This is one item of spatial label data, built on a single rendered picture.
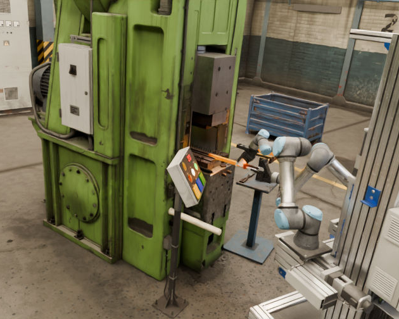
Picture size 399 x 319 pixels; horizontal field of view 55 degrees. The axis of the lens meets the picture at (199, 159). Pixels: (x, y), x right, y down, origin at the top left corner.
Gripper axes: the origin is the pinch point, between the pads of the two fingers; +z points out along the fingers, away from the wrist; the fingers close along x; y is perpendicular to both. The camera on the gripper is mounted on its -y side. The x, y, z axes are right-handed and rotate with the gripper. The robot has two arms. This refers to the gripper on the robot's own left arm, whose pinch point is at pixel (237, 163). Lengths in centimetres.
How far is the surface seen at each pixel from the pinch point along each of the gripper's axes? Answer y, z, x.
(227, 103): -36.2, -27.7, 6.3
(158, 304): 34, 94, -66
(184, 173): -6, -13, -69
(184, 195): 3, -2, -71
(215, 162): -13.5, 12.8, -1.0
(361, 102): -26, 105, 787
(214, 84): -44, -42, -14
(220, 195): 5.3, 34.3, 2.5
